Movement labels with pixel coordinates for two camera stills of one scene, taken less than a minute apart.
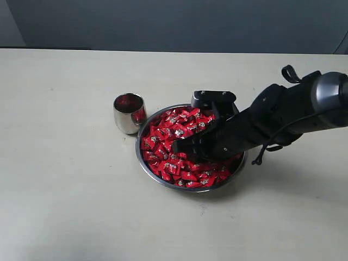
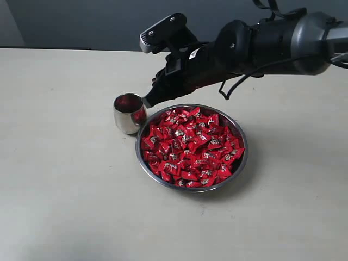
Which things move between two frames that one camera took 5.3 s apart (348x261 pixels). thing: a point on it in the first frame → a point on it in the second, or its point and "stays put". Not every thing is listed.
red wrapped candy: x=171 y=167 stays put
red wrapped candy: x=188 y=175 stays put
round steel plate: x=168 y=168 stays put
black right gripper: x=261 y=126 → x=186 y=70
